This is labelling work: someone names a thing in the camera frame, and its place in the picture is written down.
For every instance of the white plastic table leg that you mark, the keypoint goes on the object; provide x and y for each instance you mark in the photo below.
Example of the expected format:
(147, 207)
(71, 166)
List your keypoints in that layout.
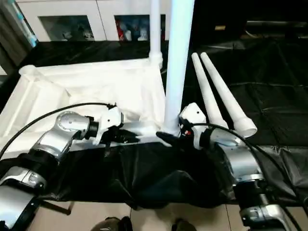
(204, 86)
(178, 48)
(226, 96)
(155, 29)

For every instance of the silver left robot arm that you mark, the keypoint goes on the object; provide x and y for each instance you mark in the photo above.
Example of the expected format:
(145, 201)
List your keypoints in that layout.
(62, 134)

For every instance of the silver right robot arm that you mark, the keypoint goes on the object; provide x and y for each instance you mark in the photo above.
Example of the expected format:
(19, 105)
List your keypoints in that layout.
(238, 161)

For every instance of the black left robot foot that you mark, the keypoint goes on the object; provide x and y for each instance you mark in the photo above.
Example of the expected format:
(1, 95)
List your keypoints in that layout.
(111, 224)

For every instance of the black robot foot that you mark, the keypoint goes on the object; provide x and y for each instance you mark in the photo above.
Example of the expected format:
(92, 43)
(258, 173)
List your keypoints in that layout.
(111, 224)
(183, 225)

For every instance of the black right robot foot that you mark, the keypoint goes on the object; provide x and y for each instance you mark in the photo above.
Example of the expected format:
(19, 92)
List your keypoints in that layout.
(183, 225)

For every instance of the black table mat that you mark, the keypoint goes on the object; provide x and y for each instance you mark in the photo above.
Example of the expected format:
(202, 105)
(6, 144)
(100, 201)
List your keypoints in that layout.
(269, 86)

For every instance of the red bottle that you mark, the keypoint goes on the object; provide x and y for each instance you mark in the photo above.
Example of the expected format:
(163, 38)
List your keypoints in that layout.
(120, 31)

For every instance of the white display cabinet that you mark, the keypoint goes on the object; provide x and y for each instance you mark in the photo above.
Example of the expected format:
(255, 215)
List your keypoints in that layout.
(96, 9)

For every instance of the black cabinet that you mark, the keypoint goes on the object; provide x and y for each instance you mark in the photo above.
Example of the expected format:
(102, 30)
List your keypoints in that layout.
(250, 14)

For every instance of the black table frame leg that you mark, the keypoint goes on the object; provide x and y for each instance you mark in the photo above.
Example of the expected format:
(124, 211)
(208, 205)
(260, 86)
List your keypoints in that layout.
(57, 207)

